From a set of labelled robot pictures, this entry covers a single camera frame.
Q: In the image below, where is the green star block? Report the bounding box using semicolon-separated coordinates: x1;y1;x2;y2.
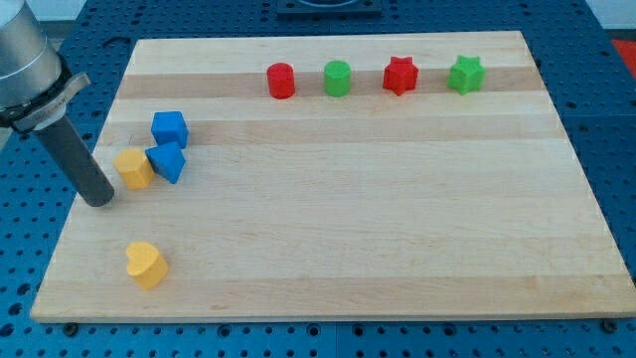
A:
447;55;486;95

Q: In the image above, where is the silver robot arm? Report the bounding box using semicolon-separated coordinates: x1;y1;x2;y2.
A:
1;0;114;207

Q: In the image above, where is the yellow heart block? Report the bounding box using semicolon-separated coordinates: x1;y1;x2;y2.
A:
125;242;169;289

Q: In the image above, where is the black wrist flange clamp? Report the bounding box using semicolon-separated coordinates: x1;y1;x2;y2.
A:
1;57;90;133

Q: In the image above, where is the blue cube block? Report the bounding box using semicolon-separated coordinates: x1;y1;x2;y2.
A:
151;111;189;149

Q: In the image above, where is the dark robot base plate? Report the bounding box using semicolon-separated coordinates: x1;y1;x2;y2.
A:
276;0;383;18

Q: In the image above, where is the red cylinder block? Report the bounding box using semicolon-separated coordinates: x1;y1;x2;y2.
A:
266;63;295;99

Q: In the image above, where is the blue triangle block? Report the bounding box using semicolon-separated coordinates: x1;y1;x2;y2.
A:
145;142;186;184

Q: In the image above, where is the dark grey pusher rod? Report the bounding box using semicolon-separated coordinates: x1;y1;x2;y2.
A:
34;115;114;207

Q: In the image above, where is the yellow hexagon block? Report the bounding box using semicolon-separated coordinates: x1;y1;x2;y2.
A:
113;148;155;190

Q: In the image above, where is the red star block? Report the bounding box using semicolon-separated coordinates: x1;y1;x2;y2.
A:
383;56;419;96

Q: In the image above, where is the wooden board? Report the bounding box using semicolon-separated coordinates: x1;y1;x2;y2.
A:
31;31;635;324

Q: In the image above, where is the green cylinder block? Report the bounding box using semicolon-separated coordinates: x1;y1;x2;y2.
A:
324;61;351;97

